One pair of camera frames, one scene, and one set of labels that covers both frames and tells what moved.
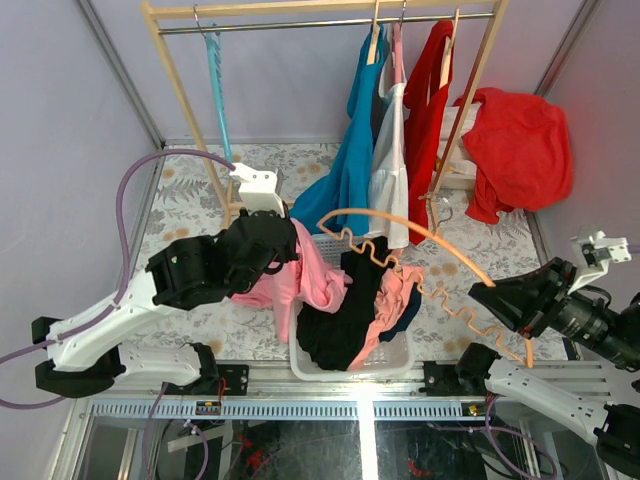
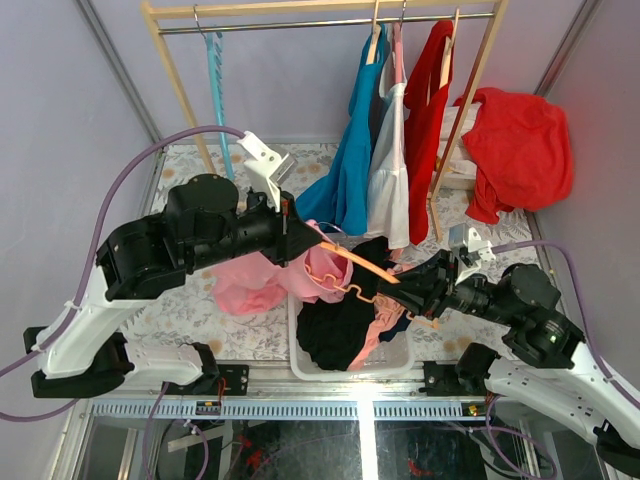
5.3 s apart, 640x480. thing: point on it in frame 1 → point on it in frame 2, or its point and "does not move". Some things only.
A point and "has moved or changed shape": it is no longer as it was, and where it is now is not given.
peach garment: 391,299 does not move
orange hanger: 437,238 → 366,265
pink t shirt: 291,280 has moved or changed shape
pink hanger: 398,44 does not move
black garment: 333,338 does not move
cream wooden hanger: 375,36 does not move
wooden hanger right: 448,53 does not move
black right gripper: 526,300 → 426,290
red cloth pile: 521,149 does not move
